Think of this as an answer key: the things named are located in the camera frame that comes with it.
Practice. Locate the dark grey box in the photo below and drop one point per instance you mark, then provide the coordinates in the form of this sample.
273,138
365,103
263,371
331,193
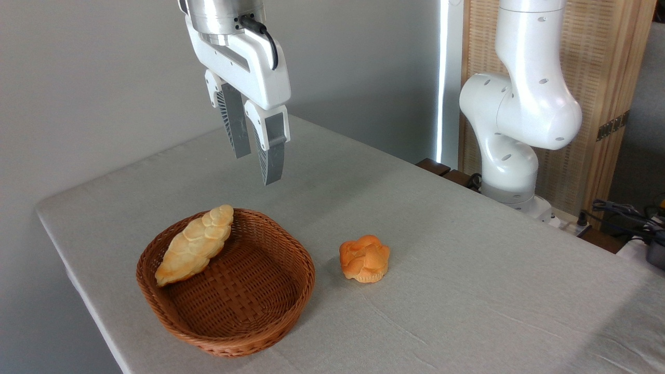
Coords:
657,255

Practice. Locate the brown wicker basket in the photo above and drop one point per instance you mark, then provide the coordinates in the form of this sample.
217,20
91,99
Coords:
244,301

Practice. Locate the round orange bread bun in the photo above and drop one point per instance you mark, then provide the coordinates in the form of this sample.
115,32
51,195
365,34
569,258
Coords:
363,259

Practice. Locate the white vertical window frame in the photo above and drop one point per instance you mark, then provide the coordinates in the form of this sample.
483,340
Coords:
449,78

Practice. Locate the white power strip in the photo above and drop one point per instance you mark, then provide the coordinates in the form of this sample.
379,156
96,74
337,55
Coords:
569,224

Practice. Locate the dark brown wooden block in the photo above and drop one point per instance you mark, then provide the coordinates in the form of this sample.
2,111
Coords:
460,179
434,166

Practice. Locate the dark metal screen hinge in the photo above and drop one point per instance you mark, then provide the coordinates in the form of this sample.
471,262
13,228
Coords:
613,125

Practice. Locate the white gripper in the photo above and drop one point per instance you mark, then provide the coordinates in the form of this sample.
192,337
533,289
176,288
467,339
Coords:
244,70

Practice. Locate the grey tablecloth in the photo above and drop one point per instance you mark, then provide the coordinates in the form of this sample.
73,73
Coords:
467,285

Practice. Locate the long braided bread loaf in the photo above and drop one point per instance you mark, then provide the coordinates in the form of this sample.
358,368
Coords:
195,246

